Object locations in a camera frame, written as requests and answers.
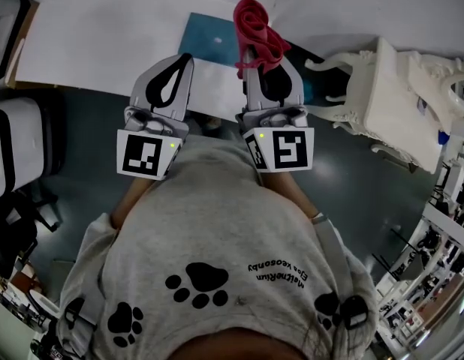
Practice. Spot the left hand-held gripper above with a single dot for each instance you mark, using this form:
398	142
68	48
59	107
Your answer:
140	152

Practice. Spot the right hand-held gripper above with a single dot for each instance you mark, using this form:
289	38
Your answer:
288	150

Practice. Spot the teal notebook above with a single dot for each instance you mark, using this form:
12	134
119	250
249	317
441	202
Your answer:
203	38

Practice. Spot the red cloth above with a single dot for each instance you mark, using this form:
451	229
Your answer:
254	28

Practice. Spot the person's left forearm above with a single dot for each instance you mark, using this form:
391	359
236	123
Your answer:
128	201

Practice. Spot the person's right forearm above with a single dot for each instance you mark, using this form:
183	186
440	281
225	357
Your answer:
292	191

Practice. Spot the white ornate carved stand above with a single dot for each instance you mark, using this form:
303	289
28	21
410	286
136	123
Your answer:
397	99

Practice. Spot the grey wristband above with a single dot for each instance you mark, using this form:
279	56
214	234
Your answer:
319	218

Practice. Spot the white box with black trim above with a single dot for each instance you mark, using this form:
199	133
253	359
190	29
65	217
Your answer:
18	144
1	32

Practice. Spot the grey paw print shirt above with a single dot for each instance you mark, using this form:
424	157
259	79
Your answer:
217	246

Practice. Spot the black chair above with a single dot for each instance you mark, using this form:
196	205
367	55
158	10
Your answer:
14	231

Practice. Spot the cluttered white shelving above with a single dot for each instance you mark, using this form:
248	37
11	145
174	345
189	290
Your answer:
438	261

